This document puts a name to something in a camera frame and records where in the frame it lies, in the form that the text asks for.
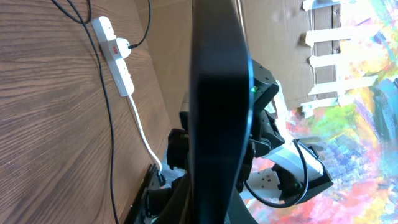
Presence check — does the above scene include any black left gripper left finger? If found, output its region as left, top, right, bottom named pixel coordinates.
left=154, top=174, right=190, bottom=224

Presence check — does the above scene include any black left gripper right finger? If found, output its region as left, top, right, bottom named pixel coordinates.
left=225, top=189, right=257, bottom=224

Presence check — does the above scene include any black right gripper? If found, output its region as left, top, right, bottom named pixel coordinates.
left=167, top=111, right=189, bottom=170

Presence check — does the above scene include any blue Galaxy smartphone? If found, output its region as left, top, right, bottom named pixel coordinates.
left=189, top=0, right=253, bottom=223

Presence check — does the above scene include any white power strip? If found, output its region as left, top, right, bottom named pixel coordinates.
left=91, top=16, right=135, bottom=96

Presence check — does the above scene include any black USB charging cable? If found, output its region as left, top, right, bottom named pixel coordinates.
left=51, top=0, right=152, bottom=224

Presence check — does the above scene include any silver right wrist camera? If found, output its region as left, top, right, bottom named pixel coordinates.
left=179, top=92, right=190, bottom=113

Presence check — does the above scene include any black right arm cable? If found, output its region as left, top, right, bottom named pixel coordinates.
left=244, top=138, right=310, bottom=208

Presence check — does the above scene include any white power strip cord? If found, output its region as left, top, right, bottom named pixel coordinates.
left=126, top=94, right=163, bottom=171

